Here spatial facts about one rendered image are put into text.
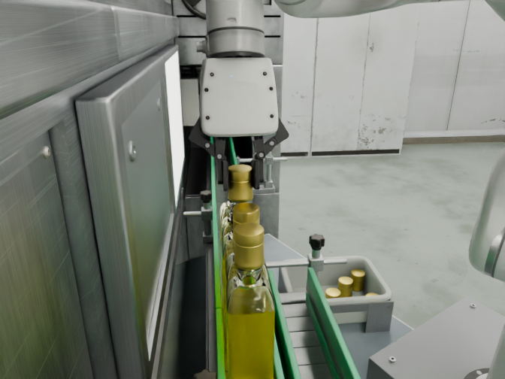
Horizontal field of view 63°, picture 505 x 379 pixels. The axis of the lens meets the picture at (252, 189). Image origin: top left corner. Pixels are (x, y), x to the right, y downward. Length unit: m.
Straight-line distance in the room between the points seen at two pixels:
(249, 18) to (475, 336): 0.72
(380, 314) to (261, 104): 0.58
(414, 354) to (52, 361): 0.66
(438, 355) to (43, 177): 0.74
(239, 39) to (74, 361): 0.39
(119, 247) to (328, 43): 4.11
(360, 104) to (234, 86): 4.09
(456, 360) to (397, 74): 4.02
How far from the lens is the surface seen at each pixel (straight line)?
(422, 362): 0.86
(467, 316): 1.00
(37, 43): 0.26
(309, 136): 4.53
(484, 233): 0.65
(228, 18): 0.55
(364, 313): 0.96
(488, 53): 5.72
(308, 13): 0.62
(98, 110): 0.37
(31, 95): 0.25
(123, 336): 0.48
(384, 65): 4.64
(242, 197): 0.56
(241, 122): 0.54
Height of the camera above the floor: 1.38
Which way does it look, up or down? 22 degrees down
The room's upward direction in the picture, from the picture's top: straight up
